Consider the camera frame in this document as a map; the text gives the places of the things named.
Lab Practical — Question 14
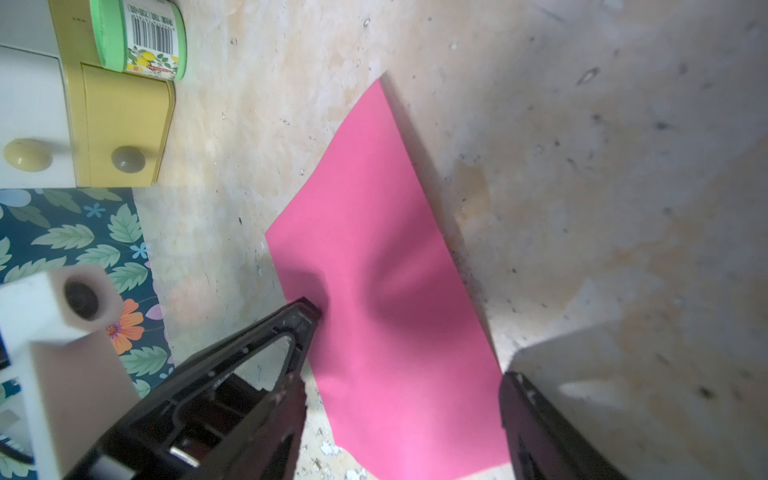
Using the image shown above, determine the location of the small drawer cabinet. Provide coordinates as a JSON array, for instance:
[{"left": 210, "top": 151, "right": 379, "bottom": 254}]
[{"left": 1, "top": 1, "right": 176, "bottom": 188}]

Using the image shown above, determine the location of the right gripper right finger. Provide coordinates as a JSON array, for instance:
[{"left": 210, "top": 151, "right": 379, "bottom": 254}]
[{"left": 499, "top": 371, "right": 626, "bottom": 480}]

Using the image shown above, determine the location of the pink square paper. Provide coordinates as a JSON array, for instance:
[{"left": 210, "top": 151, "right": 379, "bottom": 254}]
[{"left": 266, "top": 82, "right": 509, "bottom": 479}]

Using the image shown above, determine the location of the green lidded can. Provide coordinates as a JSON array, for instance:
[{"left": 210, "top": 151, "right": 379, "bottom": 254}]
[{"left": 89, "top": 0, "right": 187, "bottom": 81}]

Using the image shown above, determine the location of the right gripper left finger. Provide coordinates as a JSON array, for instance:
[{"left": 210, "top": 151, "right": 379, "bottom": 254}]
[{"left": 66, "top": 297, "right": 322, "bottom": 479}]

